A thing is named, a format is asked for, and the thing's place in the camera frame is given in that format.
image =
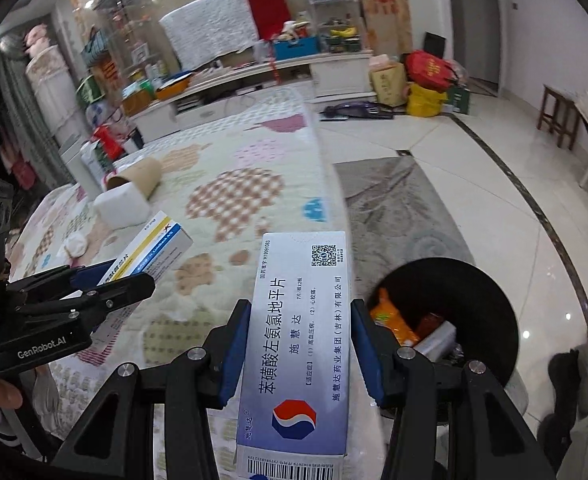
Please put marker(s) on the green crate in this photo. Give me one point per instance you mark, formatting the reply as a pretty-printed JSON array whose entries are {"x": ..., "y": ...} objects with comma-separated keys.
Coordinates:
[{"x": 89, "y": 91}]

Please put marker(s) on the red cloth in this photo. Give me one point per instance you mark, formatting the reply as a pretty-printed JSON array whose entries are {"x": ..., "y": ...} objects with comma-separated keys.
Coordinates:
[{"x": 271, "y": 5}]

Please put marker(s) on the patchwork printed blanket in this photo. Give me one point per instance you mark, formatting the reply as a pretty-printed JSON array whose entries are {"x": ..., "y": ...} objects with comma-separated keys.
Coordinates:
[{"x": 254, "y": 170}]

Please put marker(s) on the orange snack packet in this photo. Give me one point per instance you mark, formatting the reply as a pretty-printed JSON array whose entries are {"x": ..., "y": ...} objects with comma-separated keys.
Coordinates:
[{"x": 391, "y": 317}]

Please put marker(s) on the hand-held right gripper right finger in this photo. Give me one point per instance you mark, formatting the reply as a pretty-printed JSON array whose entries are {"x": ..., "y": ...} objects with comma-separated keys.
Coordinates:
[{"x": 369, "y": 355}]

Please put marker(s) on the crumpled white tissue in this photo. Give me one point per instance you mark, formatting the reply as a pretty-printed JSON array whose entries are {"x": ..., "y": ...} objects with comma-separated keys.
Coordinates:
[{"x": 76, "y": 245}]

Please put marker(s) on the brown cardboard tube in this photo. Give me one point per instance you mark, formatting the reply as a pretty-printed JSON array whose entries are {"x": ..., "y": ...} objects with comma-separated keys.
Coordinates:
[{"x": 141, "y": 172}]

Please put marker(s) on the white TV cabinet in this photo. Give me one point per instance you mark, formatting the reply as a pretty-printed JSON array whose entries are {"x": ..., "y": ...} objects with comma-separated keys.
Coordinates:
[{"x": 334, "y": 77}]

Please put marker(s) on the green white packet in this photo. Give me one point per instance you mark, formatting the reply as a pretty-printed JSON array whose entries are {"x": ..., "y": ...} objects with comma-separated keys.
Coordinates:
[{"x": 96, "y": 160}]

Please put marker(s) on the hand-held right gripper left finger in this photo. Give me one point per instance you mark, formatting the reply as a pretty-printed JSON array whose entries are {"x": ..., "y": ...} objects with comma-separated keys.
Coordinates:
[{"x": 233, "y": 355}]

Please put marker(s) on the yellow striped medicine box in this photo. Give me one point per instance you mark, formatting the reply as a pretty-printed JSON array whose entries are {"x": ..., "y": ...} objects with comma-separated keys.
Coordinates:
[{"x": 163, "y": 242}]

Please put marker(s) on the dark handheld vacuum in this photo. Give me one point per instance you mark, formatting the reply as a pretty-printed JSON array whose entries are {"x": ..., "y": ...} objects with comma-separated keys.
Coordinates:
[{"x": 359, "y": 110}]

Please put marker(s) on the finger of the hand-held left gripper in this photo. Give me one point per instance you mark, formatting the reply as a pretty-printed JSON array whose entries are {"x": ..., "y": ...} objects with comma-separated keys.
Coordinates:
[
  {"x": 93, "y": 272},
  {"x": 118, "y": 292}
]

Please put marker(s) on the yellow bag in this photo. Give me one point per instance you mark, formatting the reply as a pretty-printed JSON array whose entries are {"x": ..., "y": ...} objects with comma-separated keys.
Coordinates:
[{"x": 424, "y": 101}]

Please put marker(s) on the black flat case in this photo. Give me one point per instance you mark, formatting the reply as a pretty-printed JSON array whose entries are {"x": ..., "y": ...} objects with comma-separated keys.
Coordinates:
[{"x": 434, "y": 45}]

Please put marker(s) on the person's left hand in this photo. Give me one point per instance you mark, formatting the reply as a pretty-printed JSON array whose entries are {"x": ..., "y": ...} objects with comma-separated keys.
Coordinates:
[{"x": 4, "y": 391}]

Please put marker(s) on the black trash bin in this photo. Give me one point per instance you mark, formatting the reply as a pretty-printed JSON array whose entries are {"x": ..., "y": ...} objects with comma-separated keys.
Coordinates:
[{"x": 474, "y": 290}]

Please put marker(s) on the dark cloth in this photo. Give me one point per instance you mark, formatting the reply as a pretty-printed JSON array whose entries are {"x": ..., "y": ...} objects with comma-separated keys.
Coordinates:
[{"x": 569, "y": 377}]

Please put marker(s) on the white blue medicine box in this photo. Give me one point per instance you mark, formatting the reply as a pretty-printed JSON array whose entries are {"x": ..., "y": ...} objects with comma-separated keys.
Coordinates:
[{"x": 299, "y": 350}]

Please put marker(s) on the blue crate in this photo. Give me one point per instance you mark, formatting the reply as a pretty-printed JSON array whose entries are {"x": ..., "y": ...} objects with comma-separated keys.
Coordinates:
[{"x": 296, "y": 49}]

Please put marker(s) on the orange box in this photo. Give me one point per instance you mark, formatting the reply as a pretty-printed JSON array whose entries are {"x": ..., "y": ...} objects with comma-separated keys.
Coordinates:
[{"x": 138, "y": 97}]

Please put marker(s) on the white quilted cover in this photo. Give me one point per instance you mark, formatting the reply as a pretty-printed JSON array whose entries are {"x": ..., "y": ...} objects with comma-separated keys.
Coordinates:
[{"x": 208, "y": 30}]

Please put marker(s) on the red tote bag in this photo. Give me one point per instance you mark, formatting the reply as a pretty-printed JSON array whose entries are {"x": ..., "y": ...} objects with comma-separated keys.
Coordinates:
[{"x": 429, "y": 70}]

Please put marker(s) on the grey rug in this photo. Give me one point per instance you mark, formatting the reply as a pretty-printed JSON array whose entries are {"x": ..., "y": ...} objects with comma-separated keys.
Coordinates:
[{"x": 399, "y": 210}]

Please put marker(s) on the dark wooden stool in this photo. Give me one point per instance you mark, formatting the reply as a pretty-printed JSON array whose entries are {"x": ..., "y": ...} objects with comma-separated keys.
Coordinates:
[{"x": 559, "y": 112}]

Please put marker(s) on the green box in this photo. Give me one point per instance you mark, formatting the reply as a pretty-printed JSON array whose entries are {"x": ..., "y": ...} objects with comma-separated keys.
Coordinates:
[{"x": 460, "y": 99}]

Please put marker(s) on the red shopping bag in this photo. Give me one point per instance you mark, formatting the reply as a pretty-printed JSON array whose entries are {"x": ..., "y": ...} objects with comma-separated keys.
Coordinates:
[{"x": 107, "y": 139}]

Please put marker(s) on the lace covered standing appliance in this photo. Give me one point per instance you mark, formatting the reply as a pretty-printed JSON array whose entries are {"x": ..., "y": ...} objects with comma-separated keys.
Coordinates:
[{"x": 51, "y": 95}]

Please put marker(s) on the white tissue block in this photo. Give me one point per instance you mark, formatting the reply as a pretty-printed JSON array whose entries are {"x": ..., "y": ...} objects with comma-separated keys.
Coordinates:
[{"x": 123, "y": 206}]

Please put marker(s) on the clear display shelf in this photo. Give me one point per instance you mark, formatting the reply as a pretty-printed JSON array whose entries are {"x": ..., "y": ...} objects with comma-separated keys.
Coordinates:
[{"x": 331, "y": 5}]

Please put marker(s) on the grey curtain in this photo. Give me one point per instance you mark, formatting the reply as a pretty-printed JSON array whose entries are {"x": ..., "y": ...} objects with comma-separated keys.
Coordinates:
[{"x": 18, "y": 110}]

